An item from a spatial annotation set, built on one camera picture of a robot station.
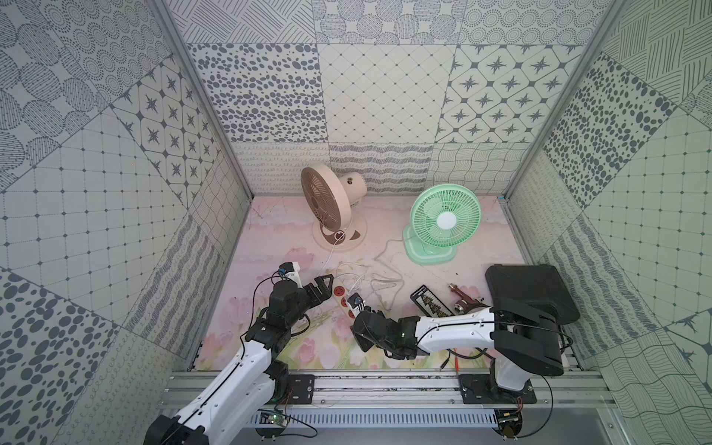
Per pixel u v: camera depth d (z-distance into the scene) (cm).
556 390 74
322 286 75
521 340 45
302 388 73
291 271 76
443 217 84
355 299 73
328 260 101
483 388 74
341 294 88
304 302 72
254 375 54
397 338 61
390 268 98
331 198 81
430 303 89
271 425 70
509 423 72
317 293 74
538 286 89
